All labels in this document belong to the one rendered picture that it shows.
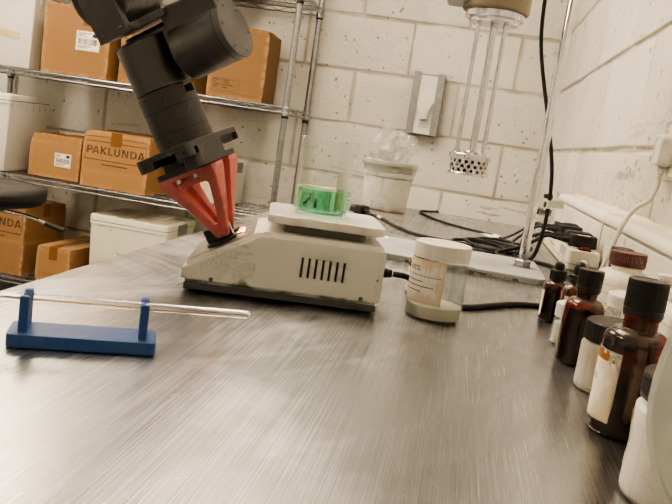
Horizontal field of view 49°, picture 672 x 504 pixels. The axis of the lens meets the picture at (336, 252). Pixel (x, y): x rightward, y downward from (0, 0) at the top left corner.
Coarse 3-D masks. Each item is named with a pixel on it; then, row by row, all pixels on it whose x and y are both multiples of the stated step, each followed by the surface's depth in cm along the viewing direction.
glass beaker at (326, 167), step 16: (304, 144) 76; (320, 144) 75; (336, 144) 74; (352, 144) 76; (304, 160) 76; (320, 160) 75; (336, 160) 75; (352, 160) 76; (304, 176) 76; (320, 176) 75; (336, 176) 75; (352, 176) 77; (304, 192) 76; (320, 192) 75; (336, 192) 76; (304, 208) 76; (320, 208) 76; (336, 208) 76
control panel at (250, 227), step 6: (252, 222) 83; (246, 228) 80; (252, 228) 78; (240, 234) 77; (246, 234) 75; (204, 240) 85; (234, 240) 74; (198, 246) 81; (204, 246) 79; (216, 246) 75; (192, 252) 78; (198, 252) 76; (204, 252) 74
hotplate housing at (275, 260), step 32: (224, 256) 73; (256, 256) 73; (288, 256) 73; (320, 256) 73; (352, 256) 74; (384, 256) 74; (192, 288) 73; (224, 288) 74; (256, 288) 74; (288, 288) 74; (320, 288) 74; (352, 288) 74
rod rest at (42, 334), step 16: (32, 288) 53; (32, 304) 53; (144, 304) 53; (144, 320) 53; (16, 336) 50; (32, 336) 51; (48, 336) 51; (64, 336) 51; (80, 336) 52; (96, 336) 52; (112, 336) 53; (128, 336) 53; (144, 336) 53; (96, 352) 52; (112, 352) 52; (128, 352) 52; (144, 352) 53
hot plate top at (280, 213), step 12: (276, 204) 82; (288, 204) 84; (276, 216) 73; (288, 216) 73; (300, 216) 74; (312, 216) 76; (348, 216) 81; (360, 216) 83; (372, 216) 85; (312, 228) 74; (324, 228) 74; (336, 228) 74; (348, 228) 74; (360, 228) 74; (372, 228) 74; (384, 228) 75
